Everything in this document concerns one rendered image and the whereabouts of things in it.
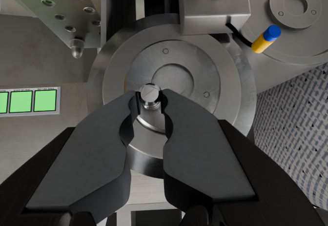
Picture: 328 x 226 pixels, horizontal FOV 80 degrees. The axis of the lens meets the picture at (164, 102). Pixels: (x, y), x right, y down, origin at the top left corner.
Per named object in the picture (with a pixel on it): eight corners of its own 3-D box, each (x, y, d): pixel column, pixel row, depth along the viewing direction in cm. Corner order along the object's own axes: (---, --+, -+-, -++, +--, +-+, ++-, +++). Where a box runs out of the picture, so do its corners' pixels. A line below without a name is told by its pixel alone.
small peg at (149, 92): (150, 77, 12) (165, 93, 12) (152, 88, 15) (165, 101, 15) (133, 92, 12) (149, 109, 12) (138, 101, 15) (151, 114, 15)
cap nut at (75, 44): (81, 38, 50) (80, 54, 50) (86, 44, 54) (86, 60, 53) (67, 38, 50) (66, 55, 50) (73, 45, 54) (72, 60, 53)
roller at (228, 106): (234, 20, 17) (250, 155, 15) (191, 90, 43) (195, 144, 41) (101, 26, 17) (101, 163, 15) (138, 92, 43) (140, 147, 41)
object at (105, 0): (106, -112, 21) (106, 47, 18) (135, 17, 45) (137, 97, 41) (101, -112, 21) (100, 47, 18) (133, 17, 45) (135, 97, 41)
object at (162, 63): (242, 88, 15) (168, 154, 14) (233, 93, 17) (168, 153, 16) (176, 20, 16) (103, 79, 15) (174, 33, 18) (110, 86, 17)
